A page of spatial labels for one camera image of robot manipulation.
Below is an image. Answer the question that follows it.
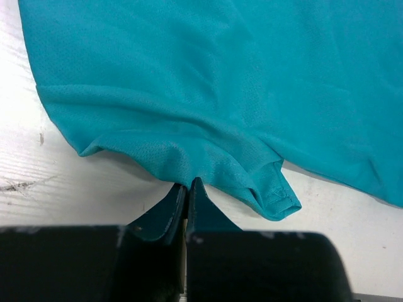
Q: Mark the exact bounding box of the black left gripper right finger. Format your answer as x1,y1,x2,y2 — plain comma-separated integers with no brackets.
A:
187,178,353,301

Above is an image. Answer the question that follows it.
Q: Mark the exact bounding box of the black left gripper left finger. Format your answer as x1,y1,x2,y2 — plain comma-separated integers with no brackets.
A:
1,184,186,301

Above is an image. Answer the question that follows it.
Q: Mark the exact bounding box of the teal blue t-shirt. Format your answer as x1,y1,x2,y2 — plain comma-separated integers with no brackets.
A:
19,1,402,221

